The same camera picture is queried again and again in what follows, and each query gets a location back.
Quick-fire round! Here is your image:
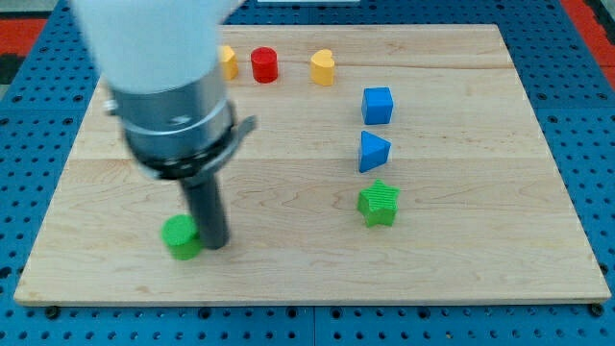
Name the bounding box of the blue triangle block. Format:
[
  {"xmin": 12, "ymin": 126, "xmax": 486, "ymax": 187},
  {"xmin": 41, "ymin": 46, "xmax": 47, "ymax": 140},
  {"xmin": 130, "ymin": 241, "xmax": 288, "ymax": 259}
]
[{"xmin": 358, "ymin": 131, "xmax": 391, "ymax": 173}]

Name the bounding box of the green star block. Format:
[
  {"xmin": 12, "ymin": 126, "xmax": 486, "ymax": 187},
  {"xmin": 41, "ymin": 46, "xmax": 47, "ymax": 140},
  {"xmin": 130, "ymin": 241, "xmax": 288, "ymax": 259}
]
[{"xmin": 357, "ymin": 179, "xmax": 400, "ymax": 228}]

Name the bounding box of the wooden board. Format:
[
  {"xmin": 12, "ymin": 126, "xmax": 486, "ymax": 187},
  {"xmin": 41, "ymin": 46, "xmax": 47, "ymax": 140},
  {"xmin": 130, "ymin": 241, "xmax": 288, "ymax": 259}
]
[{"xmin": 14, "ymin": 24, "xmax": 611, "ymax": 307}]

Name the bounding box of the yellow heart block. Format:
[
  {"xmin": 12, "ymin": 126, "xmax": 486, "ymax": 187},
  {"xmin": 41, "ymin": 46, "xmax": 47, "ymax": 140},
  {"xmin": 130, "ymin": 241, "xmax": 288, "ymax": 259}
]
[{"xmin": 310, "ymin": 49, "xmax": 335, "ymax": 87}]

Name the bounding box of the red cylinder block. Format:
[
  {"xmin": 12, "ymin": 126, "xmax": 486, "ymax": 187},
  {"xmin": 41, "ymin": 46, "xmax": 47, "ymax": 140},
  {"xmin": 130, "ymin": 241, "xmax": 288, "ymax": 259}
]
[{"xmin": 250, "ymin": 46, "xmax": 279, "ymax": 84}]

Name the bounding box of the dark grey cylindrical pointer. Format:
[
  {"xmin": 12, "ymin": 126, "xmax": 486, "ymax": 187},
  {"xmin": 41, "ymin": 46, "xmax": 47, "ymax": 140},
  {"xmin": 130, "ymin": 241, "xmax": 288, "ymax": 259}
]
[{"xmin": 180, "ymin": 176, "xmax": 230, "ymax": 250}]

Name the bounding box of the yellow block behind arm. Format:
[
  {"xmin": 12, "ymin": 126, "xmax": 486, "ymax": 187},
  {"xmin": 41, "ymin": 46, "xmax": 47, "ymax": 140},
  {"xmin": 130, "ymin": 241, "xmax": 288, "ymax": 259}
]
[{"xmin": 220, "ymin": 45, "xmax": 238, "ymax": 81}]

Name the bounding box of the blue cube block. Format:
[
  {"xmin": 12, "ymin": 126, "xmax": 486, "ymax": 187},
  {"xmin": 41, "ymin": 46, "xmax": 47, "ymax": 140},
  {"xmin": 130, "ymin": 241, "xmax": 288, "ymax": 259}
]
[{"xmin": 361, "ymin": 86, "xmax": 394, "ymax": 125}]

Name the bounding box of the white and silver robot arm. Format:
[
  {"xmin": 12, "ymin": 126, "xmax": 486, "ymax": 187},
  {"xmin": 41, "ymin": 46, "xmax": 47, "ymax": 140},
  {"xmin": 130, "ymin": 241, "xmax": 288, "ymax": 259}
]
[{"xmin": 70, "ymin": 0, "xmax": 255, "ymax": 180}]

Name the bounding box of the green cylinder block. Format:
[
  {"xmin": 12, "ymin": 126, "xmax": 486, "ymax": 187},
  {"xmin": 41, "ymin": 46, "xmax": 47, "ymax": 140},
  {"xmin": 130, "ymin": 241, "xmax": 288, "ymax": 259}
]
[{"xmin": 160, "ymin": 214, "xmax": 202, "ymax": 260}]

